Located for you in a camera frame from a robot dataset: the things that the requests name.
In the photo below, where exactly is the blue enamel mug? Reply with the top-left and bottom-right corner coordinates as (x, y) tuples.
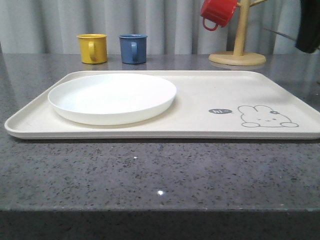
(119, 34), (147, 65)

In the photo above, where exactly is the white round plate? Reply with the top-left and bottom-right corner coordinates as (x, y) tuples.
(48, 73), (177, 126)

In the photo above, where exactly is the yellow enamel mug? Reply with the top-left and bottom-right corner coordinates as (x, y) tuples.
(77, 33), (108, 64)

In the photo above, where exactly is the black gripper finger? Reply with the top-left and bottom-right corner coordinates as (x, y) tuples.
(295, 0), (320, 54)

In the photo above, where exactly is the red enamel mug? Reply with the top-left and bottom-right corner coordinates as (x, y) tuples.
(200, 0), (238, 31)

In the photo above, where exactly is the wooden mug tree stand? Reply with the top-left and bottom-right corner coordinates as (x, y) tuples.
(208, 0), (266, 66)

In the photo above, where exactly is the cream rabbit serving tray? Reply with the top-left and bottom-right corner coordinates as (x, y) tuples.
(4, 70), (320, 139)

